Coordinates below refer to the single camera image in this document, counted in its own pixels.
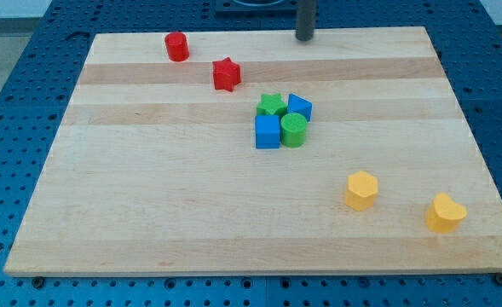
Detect green star block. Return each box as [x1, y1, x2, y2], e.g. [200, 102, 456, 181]
[256, 93, 287, 117]

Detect red star block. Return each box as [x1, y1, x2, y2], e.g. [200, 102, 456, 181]
[212, 57, 241, 92]

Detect wooden board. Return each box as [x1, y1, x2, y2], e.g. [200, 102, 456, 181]
[4, 26, 502, 277]

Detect blue cube block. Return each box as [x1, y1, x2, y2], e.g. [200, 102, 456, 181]
[255, 115, 280, 149]

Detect green cylinder block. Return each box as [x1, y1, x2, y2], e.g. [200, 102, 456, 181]
[280, 113, 308, 148]

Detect blue triangle block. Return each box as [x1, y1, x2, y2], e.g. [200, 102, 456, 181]
[287, 93, 313, 122]

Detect yellow hexagon block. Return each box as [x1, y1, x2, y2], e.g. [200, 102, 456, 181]
[343, 171, 379, 211]

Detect red cylinder block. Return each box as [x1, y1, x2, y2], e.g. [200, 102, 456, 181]
[164, 32, 190, 62]

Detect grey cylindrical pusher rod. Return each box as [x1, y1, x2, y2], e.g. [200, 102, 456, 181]
[295, 0, 317, 42]

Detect yellow heart block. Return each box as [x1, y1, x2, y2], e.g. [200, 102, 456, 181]
[425, 193, 468, 234]

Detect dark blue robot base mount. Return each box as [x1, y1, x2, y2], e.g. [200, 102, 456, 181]
[212, 0, 297, 15]

